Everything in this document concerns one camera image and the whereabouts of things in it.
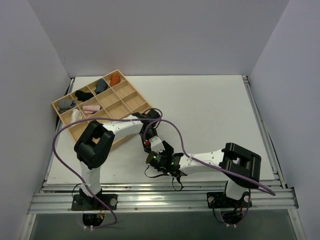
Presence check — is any orange rolled sock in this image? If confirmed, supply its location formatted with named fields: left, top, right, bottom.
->
left=109, top=73, right=121, bottom=87

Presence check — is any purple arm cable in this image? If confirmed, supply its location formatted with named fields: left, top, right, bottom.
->
left=51, top=107, right=165, bottom=228
left=143, top=119, right=276, bottom=227

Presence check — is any white rolled sock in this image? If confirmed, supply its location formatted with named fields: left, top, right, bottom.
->
left=70, top=108, right=83, bottom=123

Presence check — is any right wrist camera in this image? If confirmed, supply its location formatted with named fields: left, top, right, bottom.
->
left=145, top=136, right=165, bottom=167

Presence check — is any pink rolled sock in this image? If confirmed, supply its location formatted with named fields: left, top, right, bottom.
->
left=82, top=104, right=101, bottom=115

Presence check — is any grey striped rolled sock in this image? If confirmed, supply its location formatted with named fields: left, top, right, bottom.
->
left=57, top=99, right=77, bottom=113

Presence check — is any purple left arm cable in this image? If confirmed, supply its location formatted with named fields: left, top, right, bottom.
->
left=51, top=107, right=165, bottom=228

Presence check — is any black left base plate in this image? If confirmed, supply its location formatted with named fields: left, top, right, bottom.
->
left=71, top=193, right=118, bottom=211

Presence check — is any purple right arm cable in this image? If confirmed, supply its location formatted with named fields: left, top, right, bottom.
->
left=143, top=119, right=276, bottom=227

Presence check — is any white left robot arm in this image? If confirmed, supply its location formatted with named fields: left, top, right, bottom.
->
left=74, top=108, right=165, bottom=210

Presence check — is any wooden compartment tray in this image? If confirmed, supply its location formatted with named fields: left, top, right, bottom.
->
left=52, top=69, right=152, bottom=152

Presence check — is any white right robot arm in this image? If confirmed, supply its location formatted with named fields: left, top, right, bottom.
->
left=146, top=142, right=262, bottom=207

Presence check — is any dark grey rolled sock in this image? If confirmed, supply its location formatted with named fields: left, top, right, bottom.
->
left=94, top=78, right=108, bottom=95

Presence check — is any black rolled sock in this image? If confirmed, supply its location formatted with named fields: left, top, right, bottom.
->
left=75, top=90, right=94, bottom=102

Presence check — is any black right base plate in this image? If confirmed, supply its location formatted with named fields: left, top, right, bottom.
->
left=206, top=191, right=253, bottom=209

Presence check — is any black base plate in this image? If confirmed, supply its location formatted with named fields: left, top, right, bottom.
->
left=206, top=191, right=253, bottom=209
left=71, top=193, right=118, bottom=211

